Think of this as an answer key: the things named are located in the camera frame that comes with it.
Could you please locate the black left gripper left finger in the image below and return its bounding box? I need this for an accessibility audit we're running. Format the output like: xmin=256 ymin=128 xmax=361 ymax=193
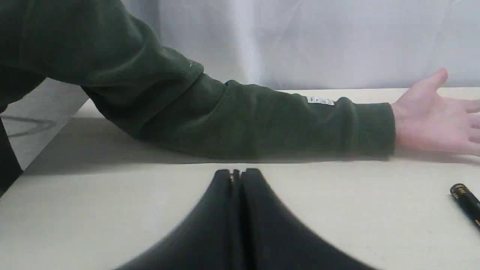
xmin=119 ymin=169 xmax=240 ymax=270

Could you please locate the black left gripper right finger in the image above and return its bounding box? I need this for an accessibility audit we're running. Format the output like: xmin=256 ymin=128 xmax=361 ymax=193
xmin=240 ymin=169 xmax=372 ymax=270

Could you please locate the black gold precision screwdriver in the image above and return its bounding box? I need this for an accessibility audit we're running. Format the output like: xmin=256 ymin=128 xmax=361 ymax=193
xmin=450 ymin=183 xmax=480 ymax=228

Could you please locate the dark green sleeved forearm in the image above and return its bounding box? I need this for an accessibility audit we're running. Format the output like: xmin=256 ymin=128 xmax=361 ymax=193
xmin=0 ymin=0 xmax=396 ymax=159

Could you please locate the person's open bare hand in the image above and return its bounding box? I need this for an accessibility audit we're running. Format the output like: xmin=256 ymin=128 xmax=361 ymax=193
xmin=391 ymin=68 xmax=480 ymax=156

